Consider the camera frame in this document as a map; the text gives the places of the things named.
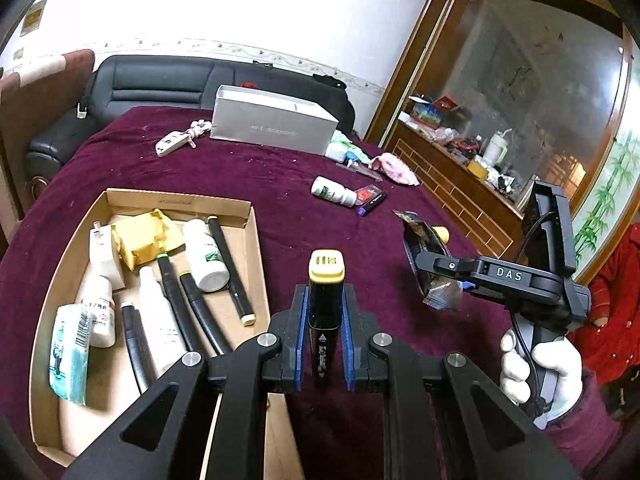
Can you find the small red packet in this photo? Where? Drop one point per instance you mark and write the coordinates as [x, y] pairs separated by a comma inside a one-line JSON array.
[[369, 193]]

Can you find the pink scrunchie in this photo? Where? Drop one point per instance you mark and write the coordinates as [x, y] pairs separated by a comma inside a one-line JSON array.
[[200, 125]]

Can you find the wooden mirror cabinet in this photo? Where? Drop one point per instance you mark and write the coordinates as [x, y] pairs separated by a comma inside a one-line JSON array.
[[450, 195]]

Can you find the white tumbler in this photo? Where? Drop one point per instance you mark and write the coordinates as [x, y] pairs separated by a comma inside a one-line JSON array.
[[495, 147]]

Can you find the yellow wall plaque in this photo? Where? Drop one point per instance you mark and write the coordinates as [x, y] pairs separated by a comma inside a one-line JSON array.
[[32, 20]]

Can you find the black marker green tip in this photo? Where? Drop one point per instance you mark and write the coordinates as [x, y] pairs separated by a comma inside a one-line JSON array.
[[175, 300]]

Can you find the maroon blanket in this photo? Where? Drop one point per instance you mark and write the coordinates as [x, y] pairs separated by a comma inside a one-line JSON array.
[[300, 220]]

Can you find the pink cloth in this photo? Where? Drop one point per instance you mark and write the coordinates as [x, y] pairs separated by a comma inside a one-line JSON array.
[[395, 167]]

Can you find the yellow round lid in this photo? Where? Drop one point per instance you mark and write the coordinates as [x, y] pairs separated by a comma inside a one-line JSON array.
[[442, 234]]

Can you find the white squeeze bottle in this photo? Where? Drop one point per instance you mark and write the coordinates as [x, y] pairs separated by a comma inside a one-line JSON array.
[[160, 325]]

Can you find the person's right hand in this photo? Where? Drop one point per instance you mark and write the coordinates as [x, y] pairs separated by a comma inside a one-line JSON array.
[[567, 365]]

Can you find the black marker yellow cap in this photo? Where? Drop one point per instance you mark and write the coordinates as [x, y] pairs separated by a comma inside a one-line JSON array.
[[325, 320]]

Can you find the white power adapter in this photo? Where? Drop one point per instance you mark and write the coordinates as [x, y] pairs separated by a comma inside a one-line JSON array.
[[105, 260]]

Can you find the large white bottle green label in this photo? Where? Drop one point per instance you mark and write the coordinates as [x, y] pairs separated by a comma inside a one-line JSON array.
[[205, 260]]

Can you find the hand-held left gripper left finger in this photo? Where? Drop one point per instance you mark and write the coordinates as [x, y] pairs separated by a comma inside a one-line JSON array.
[[299, 330]]

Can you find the foil snack packet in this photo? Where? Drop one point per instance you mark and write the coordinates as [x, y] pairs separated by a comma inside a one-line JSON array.
[[425, 237]]

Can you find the colourful cardboard box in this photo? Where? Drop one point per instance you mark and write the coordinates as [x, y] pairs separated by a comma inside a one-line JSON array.
[[425, 112]]

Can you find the long black marker beige cap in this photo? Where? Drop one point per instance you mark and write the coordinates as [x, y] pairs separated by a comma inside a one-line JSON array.
[[227, 265]]

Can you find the shallow cardboard box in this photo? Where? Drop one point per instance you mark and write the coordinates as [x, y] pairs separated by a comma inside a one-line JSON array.
[[145, 203]]

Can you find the bamboo wall decoration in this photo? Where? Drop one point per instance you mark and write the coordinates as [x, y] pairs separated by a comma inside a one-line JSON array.
[[610, 195]]

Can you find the teal packet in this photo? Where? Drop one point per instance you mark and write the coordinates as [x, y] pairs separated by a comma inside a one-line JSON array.
[[357, 155]]

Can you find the white car key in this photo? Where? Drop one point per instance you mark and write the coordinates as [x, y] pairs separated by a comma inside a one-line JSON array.
[[170, 142]]

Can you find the red garment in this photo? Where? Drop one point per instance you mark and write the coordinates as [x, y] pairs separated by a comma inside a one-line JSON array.
[[617, 280]]

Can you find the white green pack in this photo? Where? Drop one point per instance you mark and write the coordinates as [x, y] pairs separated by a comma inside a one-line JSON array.
[[336, 152]]

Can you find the black leather sofa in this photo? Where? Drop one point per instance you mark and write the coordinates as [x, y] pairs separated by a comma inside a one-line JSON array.
[[150, 80]]

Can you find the teal tissue pack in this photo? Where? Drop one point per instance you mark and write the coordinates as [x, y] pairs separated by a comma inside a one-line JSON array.
[[67, 360]]

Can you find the grey rectangular box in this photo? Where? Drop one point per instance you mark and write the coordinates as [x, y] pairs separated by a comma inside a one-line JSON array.
[[270, 130]]

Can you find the white seat buckle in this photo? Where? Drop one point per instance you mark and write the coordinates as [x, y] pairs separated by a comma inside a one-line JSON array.
[[81, 110]]

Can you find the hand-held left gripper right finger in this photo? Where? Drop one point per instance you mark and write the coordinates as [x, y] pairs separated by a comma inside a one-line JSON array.
[[347, 330]]

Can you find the white bottle red label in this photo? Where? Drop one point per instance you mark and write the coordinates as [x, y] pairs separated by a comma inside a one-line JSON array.
[[97, 310]]

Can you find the person's right forearm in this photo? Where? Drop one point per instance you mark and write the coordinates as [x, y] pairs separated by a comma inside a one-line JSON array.
[[585, 435]]

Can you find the yellow packet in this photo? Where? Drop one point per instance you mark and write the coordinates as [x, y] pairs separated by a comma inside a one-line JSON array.
[[145, 240]]

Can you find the small white bottle green label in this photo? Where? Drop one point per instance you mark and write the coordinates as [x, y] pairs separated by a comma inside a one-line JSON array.
[[330, 190]]

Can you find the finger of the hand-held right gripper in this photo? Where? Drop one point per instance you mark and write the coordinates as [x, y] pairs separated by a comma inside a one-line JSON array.
[[445, 265]]

